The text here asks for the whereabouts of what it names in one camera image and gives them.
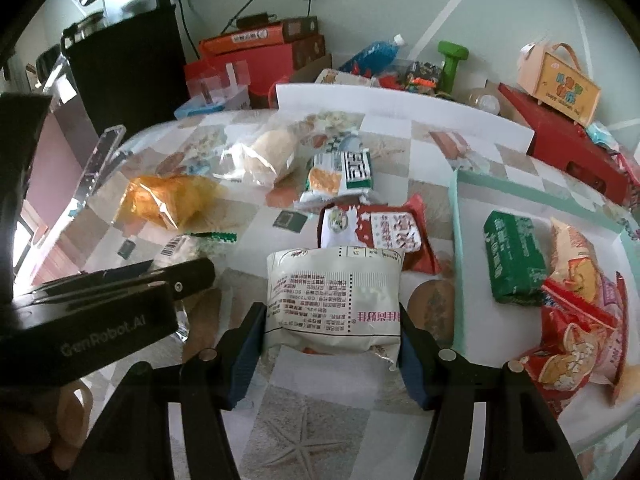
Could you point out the green dumbbell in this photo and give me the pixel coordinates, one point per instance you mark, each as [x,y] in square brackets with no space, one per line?
[453,54]

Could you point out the clear bag round bun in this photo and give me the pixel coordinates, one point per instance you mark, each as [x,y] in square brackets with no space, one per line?
[262,161]

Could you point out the red patterned snack packet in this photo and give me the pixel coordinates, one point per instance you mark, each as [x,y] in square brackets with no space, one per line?
[571,302]

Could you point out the mint green white tray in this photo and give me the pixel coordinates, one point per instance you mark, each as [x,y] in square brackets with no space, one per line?
[601,423]

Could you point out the white printed snack packet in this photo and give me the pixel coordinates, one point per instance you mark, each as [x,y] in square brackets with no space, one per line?
[335,300]

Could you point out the person's left hand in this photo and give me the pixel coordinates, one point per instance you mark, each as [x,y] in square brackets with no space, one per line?
[48,430]

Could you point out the clear acrylic stand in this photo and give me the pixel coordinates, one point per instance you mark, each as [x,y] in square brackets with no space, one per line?
[96,168]

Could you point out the green snack packet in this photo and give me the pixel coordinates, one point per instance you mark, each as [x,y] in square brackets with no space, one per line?
[516,264]

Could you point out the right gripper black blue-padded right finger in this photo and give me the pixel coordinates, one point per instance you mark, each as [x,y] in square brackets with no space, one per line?
[490,417]

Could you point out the red round-biscuit snack bag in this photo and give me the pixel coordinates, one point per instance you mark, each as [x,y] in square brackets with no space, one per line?
[573,352]

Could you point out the pink snack packet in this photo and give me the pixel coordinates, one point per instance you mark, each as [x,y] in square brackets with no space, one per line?
[609,298]

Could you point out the blue plastic bottle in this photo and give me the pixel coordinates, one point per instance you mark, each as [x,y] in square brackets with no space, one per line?
[375,58]

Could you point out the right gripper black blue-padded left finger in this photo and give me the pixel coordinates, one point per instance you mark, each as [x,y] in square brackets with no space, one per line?
[131,439]

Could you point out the red white biscuit packet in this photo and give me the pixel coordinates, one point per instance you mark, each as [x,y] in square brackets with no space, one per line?
[401,228]

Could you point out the clear plastic container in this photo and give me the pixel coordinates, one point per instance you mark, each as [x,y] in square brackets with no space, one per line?
[215,89]

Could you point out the white green cracker packet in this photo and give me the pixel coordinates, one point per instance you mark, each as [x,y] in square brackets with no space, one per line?
[335,176]

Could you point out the red gift box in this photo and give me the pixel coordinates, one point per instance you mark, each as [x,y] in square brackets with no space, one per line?
[261,69]

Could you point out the orange flat box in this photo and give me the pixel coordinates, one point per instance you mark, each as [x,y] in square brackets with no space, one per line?
[280,32]

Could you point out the black cabinet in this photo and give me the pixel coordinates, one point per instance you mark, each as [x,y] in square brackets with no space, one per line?
[130,73]

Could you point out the orange bread bag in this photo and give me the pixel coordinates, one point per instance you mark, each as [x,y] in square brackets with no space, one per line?
[173,203]

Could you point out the orange red chips bag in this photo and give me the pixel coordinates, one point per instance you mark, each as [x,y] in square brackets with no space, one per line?
[574,262]

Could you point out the tan cardboard handle box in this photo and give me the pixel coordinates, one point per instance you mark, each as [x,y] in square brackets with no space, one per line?
[552,75]

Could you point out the small green-edged snack packet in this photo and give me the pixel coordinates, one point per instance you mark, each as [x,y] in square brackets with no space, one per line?
[191,246]

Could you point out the large red box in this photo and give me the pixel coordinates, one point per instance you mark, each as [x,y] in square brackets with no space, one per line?
[564,145]

